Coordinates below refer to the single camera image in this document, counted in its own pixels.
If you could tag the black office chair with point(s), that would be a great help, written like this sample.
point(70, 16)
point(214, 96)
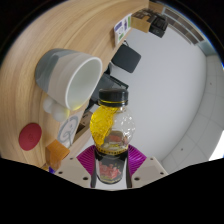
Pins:
point(126, 58)

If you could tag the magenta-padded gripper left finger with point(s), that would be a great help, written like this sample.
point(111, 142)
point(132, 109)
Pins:
point(75, 170)

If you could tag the ceiling light panel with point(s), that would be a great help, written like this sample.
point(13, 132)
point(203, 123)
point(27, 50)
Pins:
point(218, 150)

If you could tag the clear bottle with black cap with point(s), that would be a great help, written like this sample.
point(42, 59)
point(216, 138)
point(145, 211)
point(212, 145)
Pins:
point(111, 133)

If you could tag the white and grey mug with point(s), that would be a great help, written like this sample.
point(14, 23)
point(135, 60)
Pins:
point(63, 76)

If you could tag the orange-brown wooden box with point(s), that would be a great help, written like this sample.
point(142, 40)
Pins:
point(56, 153)

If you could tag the white paper with grey print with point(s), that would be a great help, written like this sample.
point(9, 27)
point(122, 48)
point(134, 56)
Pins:
point(68, 131)

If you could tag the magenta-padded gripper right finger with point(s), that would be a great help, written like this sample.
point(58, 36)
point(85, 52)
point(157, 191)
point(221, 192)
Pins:
point(148, 170)

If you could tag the wooden cabinet shelf unit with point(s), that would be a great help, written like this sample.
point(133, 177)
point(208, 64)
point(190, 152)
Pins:
point(186, 30)

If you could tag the brown box with dark packs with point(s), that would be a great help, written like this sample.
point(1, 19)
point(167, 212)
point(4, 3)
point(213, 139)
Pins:
point(146, 21)

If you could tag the flat round red coaster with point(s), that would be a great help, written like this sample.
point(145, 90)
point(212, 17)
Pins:
point(30, 136)

